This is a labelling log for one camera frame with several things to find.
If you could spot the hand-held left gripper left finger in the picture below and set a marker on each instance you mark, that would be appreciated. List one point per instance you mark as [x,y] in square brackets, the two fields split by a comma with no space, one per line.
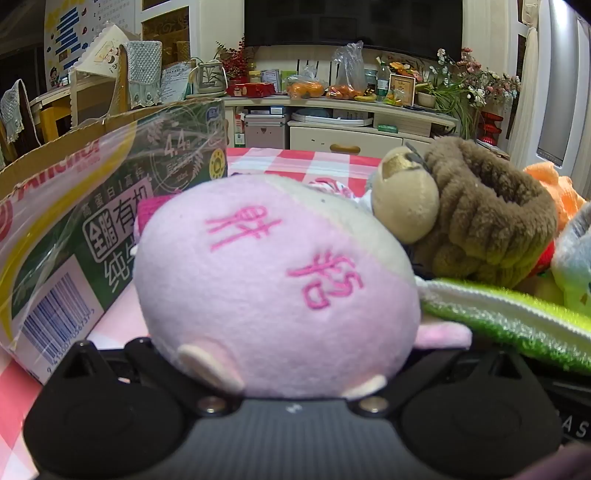
[152,369]

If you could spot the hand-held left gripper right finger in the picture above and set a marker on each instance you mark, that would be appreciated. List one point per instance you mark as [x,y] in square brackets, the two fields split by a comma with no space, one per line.
[443,369]

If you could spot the green white fuzzy cloth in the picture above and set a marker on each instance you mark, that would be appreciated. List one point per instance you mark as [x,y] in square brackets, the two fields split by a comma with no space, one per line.
[485,318]

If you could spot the pink pig plush toy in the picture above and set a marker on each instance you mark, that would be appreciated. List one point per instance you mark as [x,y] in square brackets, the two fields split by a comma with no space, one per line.
[277,300]

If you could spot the printed cardboard box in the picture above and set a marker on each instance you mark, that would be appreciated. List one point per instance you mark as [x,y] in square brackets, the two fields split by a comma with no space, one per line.
[60,258]

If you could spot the pale white plush toy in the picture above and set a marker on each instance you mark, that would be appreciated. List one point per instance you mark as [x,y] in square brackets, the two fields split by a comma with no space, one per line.
[572,258]

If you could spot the magenta knit sock roll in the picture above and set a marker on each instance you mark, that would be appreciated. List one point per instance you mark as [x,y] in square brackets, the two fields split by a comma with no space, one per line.
[144,210]

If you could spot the white patterned sock roll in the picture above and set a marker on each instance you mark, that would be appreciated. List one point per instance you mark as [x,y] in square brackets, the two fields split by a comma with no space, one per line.
[332,188]

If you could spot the orange plush toy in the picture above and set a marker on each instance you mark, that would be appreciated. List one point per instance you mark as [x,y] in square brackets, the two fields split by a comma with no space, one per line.
[558,189]

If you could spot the red white checked tablecloth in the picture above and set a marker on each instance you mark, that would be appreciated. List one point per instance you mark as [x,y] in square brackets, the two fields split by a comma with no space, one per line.
[277,161]

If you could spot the red vase ornament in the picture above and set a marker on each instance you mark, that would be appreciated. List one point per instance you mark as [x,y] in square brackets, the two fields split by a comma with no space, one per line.
[489,129]

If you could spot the small green box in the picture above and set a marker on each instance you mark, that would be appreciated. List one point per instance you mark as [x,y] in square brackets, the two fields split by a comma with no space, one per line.
[388,128]

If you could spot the silver metal case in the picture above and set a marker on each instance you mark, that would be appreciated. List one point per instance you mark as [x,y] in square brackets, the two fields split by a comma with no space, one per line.
[265,131]

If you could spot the cream television cabinet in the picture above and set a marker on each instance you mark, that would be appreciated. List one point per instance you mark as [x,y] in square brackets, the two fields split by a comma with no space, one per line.
[314,136]

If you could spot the potted green plant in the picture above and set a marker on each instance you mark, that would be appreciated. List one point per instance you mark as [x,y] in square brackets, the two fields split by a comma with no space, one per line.
[427,99]

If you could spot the yellow table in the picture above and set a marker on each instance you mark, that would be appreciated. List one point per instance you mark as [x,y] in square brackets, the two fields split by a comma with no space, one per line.
[55,113]

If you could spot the white round tray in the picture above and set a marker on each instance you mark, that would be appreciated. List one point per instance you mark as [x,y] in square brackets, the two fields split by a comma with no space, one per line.
[323,121]

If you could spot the bunch of bananas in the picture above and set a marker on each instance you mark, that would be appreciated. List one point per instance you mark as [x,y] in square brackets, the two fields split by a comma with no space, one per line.
[364,98]

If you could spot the laminated paper sheet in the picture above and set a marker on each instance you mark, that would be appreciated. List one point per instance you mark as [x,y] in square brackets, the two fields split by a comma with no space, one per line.
[175,83]

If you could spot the green plastic bottle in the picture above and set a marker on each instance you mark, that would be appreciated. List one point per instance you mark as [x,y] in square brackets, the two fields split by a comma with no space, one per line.
[383,83]

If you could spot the pink flower bouquet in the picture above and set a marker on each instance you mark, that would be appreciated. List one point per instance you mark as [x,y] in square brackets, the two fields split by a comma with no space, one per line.
[485,78]

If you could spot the red tin box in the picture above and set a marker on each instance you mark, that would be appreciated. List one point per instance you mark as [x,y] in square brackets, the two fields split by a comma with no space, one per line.
[251,90]

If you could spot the glass kettle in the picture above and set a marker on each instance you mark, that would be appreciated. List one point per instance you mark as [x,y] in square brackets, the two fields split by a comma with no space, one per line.
[210,78]

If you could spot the wooden chair with lace cover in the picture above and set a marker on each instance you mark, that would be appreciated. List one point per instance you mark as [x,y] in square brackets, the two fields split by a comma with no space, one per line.
[14,106]
[143,69]

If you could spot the white standing air conditioner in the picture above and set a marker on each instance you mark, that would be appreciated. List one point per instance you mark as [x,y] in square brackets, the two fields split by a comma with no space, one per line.
[558,92]

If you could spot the plastic bag of oranges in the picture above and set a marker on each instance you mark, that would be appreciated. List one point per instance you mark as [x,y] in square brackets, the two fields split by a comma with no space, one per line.
[304,88]

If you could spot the tall plastic bag of tangerines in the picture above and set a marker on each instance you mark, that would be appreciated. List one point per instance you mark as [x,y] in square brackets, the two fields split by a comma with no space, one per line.
[346,69]

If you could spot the red berry branches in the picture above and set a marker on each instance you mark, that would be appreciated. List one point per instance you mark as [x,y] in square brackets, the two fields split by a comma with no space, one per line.
[238,62]

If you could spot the cream scalloped paper bag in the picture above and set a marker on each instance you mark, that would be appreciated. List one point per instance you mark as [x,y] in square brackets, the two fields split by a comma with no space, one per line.
[104,50]

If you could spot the cream glass door cabinet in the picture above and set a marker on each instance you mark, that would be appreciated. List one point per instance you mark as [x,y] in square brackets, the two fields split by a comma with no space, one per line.
[166,32]

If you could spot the black television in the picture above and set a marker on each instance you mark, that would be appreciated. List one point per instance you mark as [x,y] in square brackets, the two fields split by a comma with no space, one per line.
[351,23]

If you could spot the wooden picture frame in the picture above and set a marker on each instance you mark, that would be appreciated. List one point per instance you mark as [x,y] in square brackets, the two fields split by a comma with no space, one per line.
[401,90]

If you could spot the wall poster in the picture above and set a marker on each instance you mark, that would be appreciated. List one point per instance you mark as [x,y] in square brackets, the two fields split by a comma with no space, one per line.
[69,27]

